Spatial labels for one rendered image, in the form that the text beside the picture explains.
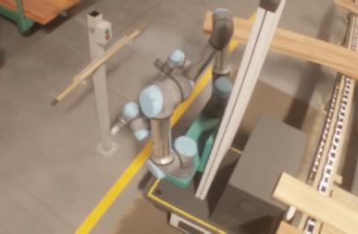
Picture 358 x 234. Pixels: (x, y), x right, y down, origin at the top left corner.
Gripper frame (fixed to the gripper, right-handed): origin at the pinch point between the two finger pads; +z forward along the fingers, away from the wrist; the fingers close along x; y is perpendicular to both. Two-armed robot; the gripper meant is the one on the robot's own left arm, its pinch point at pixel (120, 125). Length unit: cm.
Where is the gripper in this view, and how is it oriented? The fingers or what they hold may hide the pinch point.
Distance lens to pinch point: 188.9
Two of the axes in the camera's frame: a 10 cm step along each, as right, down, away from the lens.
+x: -5.9, 6.6, -4.6
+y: -7.3, -6.8, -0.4
